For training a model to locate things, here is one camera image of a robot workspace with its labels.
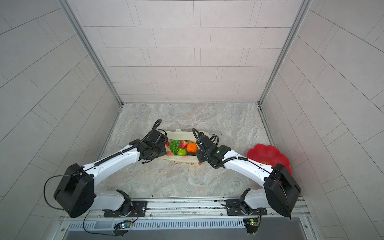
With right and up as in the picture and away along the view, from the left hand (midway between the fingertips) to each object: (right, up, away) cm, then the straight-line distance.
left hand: (168, 149), depth 86 cm
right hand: (+19, -2, -3) cm, 19 cm away
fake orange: (+14, +1, +2) cm, 14 cm away
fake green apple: (+8, -1, -1) cm, 8 cm away
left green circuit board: (-15, -28, -21) cm, 38 cm away
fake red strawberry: (+9, +2, +4) cm, 10 cm away
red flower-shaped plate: (+60, -4, +2) cm, 60 cm away
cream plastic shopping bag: (+6, +9, -1) cm, 11 cm away
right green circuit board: (+43, -29, -18) cm, 55 cm away
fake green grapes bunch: (+3, +2, +4) cm, 5 cm away
